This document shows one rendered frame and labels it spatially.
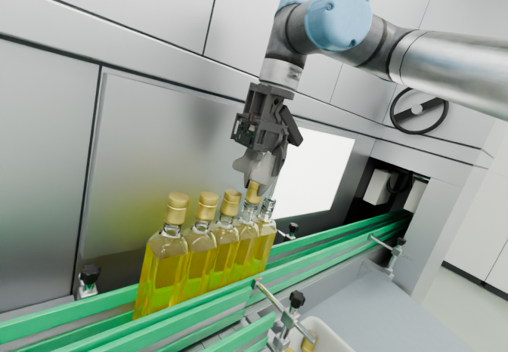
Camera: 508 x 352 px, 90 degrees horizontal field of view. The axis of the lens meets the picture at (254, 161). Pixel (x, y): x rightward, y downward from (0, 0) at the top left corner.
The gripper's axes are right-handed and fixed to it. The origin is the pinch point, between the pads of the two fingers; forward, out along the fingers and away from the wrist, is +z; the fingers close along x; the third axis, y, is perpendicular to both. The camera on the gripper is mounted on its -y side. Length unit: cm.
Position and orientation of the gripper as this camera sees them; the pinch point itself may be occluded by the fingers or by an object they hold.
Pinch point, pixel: (256, 186)
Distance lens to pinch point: 53.7
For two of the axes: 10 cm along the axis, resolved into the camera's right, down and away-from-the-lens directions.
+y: -7.2, -0.4, -6.9
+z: -2.6, 9.4, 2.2
